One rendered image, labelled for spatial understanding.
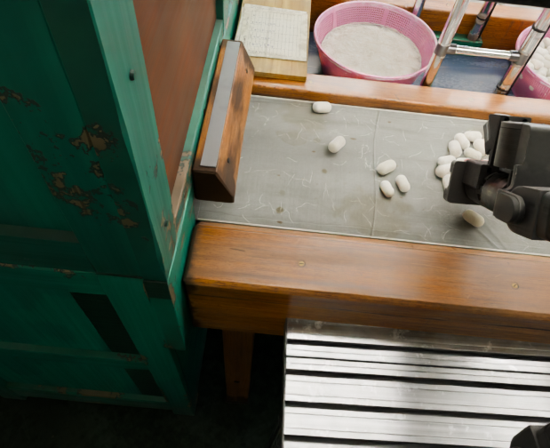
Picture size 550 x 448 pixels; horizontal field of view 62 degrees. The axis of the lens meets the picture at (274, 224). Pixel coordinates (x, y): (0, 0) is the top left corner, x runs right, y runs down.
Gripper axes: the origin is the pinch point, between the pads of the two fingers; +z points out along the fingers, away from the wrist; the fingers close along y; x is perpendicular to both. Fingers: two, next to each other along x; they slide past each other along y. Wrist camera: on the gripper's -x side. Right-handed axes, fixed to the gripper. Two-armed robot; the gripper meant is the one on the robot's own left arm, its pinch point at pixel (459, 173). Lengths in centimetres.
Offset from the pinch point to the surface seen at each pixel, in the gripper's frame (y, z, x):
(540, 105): -19.1, 14.3, -12.8
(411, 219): 8.8, -5.6, 7.3
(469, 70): -12.7, 36.1, -19.5
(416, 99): 5.7, 13.1, -11.7
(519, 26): -23, 38, -30
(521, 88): -21.2, 27.1, -16.2
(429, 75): 3.2, 15.4, -16.4
